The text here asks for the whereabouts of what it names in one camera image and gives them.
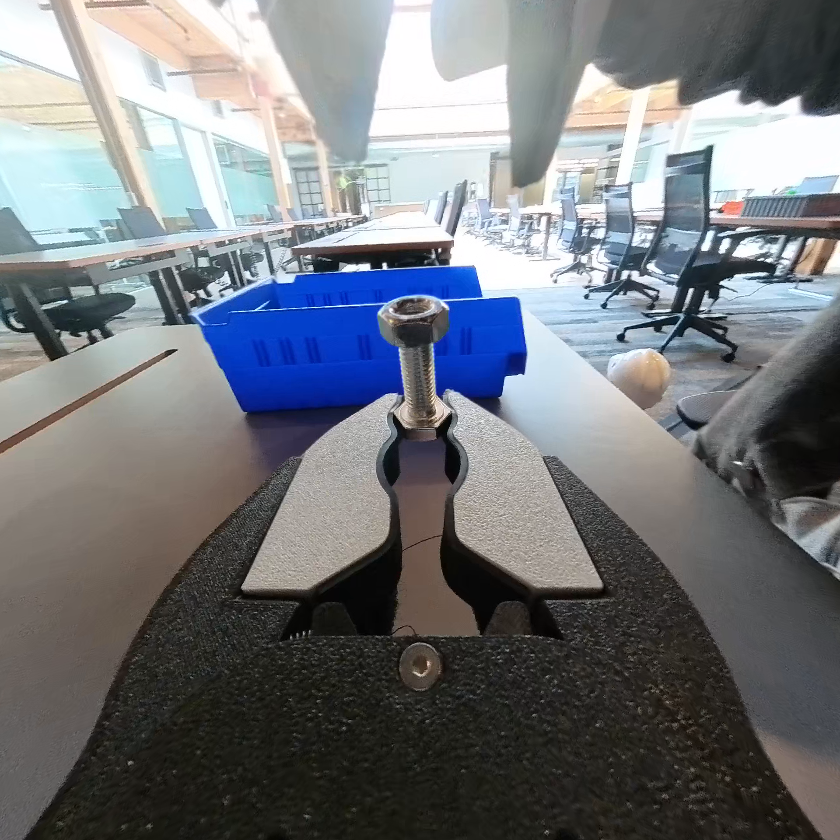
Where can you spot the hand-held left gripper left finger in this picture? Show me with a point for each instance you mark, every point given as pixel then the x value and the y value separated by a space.
pixel 315 512

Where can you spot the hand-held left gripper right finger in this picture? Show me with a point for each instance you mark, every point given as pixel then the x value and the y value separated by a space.
pixel 525 512

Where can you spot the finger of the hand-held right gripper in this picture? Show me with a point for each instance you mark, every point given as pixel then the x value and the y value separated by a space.
pixel 544 79
pixel 334 65

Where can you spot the blue plastic bin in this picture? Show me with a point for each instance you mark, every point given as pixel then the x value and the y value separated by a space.
pixel 315 367

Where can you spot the steel hex bolt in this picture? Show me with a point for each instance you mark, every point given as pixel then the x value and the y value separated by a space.
pixel 418 380

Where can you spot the black mesh office chair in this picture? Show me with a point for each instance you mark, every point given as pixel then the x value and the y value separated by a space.
pixel 620 223
pixel 569 226
pixel 699 407
pixel 85 308
pixel 141 223
pixel 686 216

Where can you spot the white round object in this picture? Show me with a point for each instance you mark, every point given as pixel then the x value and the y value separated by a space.
pixel 640 377

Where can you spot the black plastic crate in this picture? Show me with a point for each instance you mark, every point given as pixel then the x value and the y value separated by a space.
pixel 787 207

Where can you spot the person's grey denim jacket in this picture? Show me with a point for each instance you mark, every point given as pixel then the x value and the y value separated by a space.
pixel 787 407

